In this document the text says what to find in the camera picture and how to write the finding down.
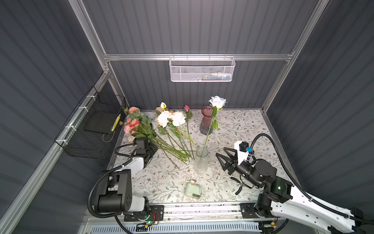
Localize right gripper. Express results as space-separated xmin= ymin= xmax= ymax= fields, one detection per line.
xmin=216 ymin=146 xmax=261 ymax=189

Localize clear frosted glass vase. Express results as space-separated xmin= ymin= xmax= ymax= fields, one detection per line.
xmin=194 ymin=147 xmax=209 ymax=174

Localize white blue rose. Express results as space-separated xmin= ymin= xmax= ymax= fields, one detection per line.
xmin=203 ymin=96 xmax=227 ymax=148

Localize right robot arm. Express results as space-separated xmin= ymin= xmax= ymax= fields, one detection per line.
xmin=216 ymin=147 xmax=364 ymax=234

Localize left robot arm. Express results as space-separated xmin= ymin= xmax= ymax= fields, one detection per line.
xmin=87 ymin=143 xmax=158 ymax=219

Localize dark red glass vase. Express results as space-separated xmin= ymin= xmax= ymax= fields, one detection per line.
xmin=200 ymin=106 xmax=213 ymax=136

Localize flower bunch on table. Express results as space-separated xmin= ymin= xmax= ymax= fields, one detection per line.
xmin=124 ymin=106 xmax=177 ymax=159

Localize cream white flower spray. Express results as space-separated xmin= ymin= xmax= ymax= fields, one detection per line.
xmin=155 ymin=102 xmax=195 ymax=163

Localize tubes in white basket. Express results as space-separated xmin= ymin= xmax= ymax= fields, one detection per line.
xmin=191 ymin=73 xmax=232 ymax=82

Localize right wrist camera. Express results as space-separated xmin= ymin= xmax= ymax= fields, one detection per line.
xmin=234 ymin=141 xmax=254 ymax=164

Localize aluminium front rail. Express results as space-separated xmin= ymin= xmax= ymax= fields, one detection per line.
xmin=84 ymin=200 xmax=281 ymax=226

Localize black wire wall basket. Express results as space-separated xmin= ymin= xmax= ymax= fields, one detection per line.
xmin=55 ymin=88 xmax=128 ymax=160

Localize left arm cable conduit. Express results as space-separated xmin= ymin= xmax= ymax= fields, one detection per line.
xmin=87 ymin=142 xmax=138 ymax=218

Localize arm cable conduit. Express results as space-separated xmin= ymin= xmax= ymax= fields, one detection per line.
xmin=248 ymin=133 xmax=374 ymax=226
xmin=87 ymin=142 xmax=138 ymax=218

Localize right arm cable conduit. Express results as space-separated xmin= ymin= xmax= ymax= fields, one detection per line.
xmin=248 ymin=133 xmax=374 ymax=226

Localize white wire wall basket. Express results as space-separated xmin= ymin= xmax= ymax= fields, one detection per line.
xmin=168 ymin=56 xmax=236 ymax=82

